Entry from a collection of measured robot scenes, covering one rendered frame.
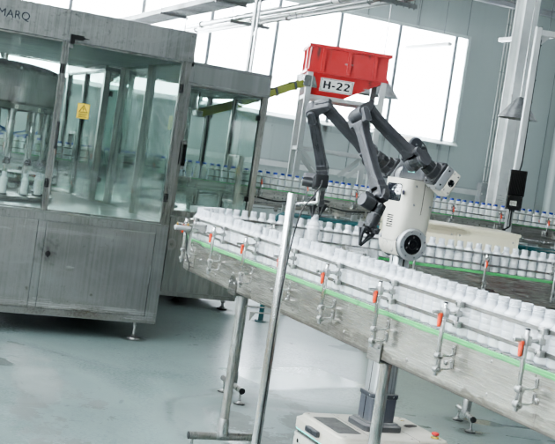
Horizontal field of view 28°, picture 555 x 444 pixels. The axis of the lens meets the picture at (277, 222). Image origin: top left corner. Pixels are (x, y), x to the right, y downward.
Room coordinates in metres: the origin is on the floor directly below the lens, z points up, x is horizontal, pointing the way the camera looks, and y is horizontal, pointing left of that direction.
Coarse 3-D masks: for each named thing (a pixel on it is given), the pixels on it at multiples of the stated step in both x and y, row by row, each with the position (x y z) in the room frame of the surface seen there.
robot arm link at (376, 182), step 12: (348, 120) 5.01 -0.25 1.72; (360, 120) 4.94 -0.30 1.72; (360, 132) 4.94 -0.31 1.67; (360, 144) 4.94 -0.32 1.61; (372, 144) 4.94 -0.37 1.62; (372, 156) 4.92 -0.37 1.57; (372, 168) 4.89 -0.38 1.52; (372, 180) 4.89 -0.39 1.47; (384, 180) 4.90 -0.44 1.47; (372, 192) 4.90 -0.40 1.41
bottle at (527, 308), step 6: (522, 306) 3.38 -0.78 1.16; (528, 306) 3.37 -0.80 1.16; (522, 312) 3.37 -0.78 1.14; (528, 312) 3.37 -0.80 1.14; (516, 318) 3.38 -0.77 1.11; (522, 318) 3.36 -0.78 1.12; (528, 318) 3.36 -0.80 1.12; (516, 324) 3.37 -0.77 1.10; (516, 330) 3.37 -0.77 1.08; (522, 330) 3.36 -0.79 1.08; (516, 336) 3.37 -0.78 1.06; (516, 342) 3.36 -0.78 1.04; (510, 348) 3.39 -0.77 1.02; (516, 348) 3.36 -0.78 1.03; (516, 354) 3.36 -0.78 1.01
